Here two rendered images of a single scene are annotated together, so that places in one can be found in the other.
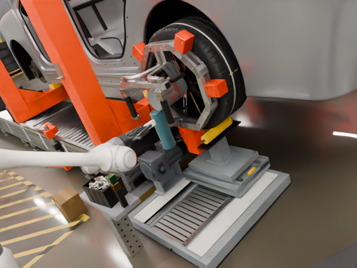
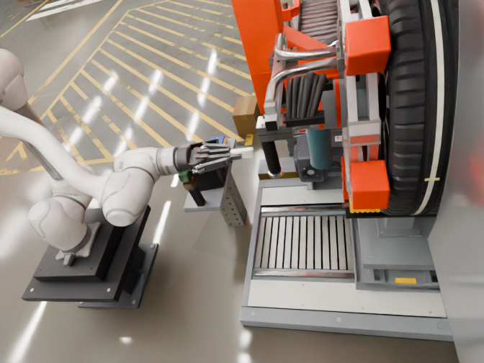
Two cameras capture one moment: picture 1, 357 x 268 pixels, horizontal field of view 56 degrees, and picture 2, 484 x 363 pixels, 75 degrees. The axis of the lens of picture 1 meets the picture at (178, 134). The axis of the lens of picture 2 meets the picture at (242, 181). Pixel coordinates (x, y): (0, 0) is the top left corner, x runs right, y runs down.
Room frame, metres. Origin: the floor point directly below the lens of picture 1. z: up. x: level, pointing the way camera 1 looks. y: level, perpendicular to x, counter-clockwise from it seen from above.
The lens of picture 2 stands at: (1.20, -0.49, 1.45)
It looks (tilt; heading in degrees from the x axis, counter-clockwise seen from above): 46 degrees down; 59
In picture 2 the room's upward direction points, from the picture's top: 21 degrees counter-clockwise
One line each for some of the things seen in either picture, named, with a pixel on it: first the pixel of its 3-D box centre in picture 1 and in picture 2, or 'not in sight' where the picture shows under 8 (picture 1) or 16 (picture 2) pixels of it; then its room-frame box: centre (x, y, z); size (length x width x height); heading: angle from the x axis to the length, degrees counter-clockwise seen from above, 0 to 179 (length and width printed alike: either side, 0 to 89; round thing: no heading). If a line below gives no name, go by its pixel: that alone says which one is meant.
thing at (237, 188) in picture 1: (224, 168); (394, 232); (2.00, -0.22, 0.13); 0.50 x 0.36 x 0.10; 34
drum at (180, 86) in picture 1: (167, 92); (328, 104); (1.86, -0.02, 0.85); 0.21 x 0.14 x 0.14; 124
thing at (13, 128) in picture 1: (40, 116); not in sight; (4.85, 1.81, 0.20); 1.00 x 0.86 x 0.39; 34
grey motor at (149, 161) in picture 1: (170, 161); (340, 165); (2.13, 0.12, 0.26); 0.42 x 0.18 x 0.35; 124
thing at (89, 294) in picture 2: not in sight; (105, 262); (1.05, 0.85, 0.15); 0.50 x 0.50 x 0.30; 37
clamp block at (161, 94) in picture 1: (164, 92); (275, 127); (1.64, -0.01, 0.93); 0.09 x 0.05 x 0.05; 124
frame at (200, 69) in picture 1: (176, 86); (353, 101); (1.90, -0.08, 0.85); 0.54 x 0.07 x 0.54; 34
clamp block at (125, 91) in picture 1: (128, 89); (283, 59); (1.92, 0.18, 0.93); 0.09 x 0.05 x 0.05; 124
